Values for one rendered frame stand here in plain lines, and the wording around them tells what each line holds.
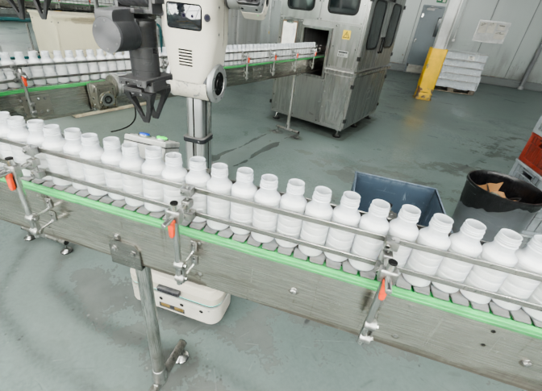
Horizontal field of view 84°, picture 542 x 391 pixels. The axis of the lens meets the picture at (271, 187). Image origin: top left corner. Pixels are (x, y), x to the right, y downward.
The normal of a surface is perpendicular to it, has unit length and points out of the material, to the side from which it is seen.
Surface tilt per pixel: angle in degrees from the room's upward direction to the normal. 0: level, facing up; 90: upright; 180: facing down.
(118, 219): 90
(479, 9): 90
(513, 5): 90
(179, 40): 90
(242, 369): 0
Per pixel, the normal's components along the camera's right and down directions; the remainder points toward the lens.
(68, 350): 0.10, -0.86
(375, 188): -0.29, 0.46
